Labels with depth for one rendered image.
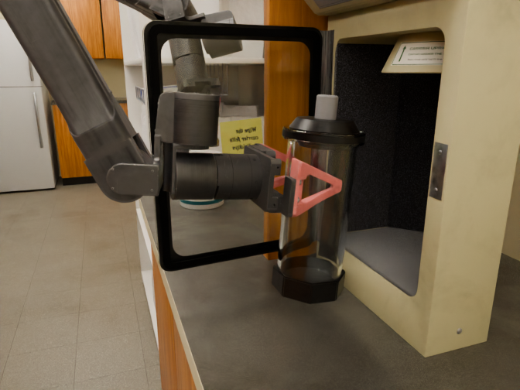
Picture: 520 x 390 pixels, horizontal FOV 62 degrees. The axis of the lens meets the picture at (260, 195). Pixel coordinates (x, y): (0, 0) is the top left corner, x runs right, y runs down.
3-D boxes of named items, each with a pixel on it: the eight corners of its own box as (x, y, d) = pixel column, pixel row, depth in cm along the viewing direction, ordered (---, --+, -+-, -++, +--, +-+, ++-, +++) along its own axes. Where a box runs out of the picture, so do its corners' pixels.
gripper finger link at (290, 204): (326, 152, 58) (260, 149, 55) (354, 162, 52) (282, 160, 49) (319, 200, 60) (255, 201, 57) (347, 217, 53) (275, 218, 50)
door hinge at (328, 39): (319, 239, 87) (327, 30, 76) (324, 244, 85) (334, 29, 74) (312, 240, 87) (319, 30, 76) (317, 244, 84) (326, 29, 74)
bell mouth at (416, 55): (446, 72, 76) (450, 39, 75) (539, 73, 60) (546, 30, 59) (358, 72, 70) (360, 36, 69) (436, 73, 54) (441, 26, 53)
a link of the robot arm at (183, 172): (159, 193, 55) (165, 205, 49) (161, 138, 53) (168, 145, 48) (213, 193, 57) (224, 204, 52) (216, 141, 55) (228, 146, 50)
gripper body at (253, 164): (257, 145, 60) (203, 143, 57) (285, 159, 51) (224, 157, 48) (253, 191, 61) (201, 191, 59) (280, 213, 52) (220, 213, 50)
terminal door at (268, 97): (315, 244, 86) (323, 27, 75) (159, 273, 73) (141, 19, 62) (313, 243, 86) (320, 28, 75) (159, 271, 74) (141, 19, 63)
